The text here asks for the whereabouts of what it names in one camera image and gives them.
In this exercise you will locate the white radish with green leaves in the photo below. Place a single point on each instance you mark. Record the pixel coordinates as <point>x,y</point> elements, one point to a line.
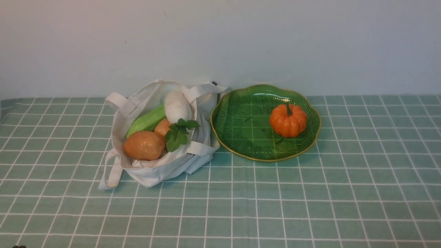
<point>179,113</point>

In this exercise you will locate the white cloth tote bag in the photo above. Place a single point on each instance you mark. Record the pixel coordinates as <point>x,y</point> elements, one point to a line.
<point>188,158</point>

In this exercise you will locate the green leaf-shaped glass plate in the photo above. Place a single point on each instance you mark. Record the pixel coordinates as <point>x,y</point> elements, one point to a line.
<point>241,124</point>

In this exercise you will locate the small orange pumpkin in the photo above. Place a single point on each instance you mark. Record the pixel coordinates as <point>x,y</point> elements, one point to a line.
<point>288,120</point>

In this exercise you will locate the green cucumber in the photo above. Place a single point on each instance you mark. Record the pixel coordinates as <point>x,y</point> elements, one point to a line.
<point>147,122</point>

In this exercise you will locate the large brown potato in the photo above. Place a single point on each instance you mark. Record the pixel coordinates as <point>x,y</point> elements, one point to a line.
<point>144,146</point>

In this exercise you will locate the green checkered tablecloth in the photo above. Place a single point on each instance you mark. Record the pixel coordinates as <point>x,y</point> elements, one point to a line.
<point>372,180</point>

